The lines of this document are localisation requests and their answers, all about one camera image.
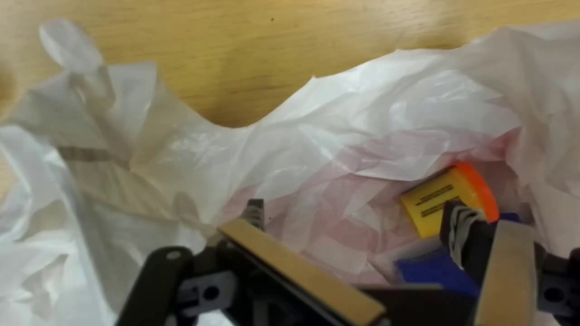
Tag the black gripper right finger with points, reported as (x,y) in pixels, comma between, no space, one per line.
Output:
(508,272)

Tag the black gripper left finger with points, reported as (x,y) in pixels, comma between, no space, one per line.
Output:
(291,272)

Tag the white plastic bag orange print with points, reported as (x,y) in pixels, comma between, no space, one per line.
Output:
(363,120)

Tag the blue plastic object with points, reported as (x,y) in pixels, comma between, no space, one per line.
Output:
(432,272)

